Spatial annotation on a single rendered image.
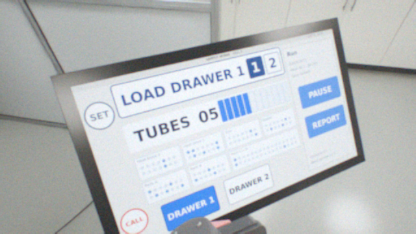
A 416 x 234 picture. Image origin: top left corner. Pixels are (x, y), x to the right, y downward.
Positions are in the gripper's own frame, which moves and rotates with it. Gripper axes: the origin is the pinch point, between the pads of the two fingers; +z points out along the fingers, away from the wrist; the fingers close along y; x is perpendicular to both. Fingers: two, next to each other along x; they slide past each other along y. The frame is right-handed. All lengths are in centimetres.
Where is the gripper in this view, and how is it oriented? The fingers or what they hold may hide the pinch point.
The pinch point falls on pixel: (206, 229)
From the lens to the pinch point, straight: 35.5
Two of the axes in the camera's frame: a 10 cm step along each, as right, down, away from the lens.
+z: -2.7, -0.2, 9.6
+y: -9.3, 2.7, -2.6
